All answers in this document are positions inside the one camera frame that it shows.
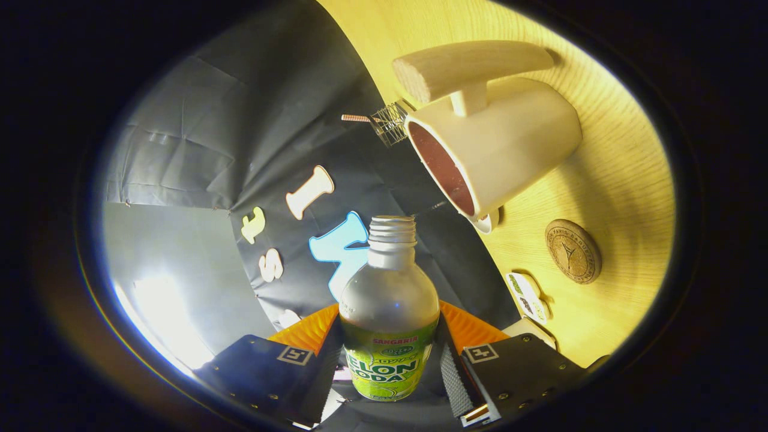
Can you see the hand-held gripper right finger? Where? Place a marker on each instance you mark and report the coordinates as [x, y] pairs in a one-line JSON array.
[[522, 369]]

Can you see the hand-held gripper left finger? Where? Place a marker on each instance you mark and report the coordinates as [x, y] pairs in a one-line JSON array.
[[264, 375]]

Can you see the round cork coaster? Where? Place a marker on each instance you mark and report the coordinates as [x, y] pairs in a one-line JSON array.
[[573, 252]]

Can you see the silver juice bottle green label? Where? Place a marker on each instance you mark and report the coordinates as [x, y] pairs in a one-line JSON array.
[[389, 306]]

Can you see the white divided dish of beans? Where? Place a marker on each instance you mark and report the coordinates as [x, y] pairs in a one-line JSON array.
[[527, 297]]

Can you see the white round plate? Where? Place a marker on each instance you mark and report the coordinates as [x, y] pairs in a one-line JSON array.
[[487, 225]]

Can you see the wooden table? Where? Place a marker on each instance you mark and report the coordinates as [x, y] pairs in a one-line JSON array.
[[624, 180]]

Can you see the black backdrop cloth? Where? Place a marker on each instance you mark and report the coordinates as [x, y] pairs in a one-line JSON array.
[[270, 108]]

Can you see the pink checked straw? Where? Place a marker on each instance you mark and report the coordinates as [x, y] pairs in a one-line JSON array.
[[355, 118]]

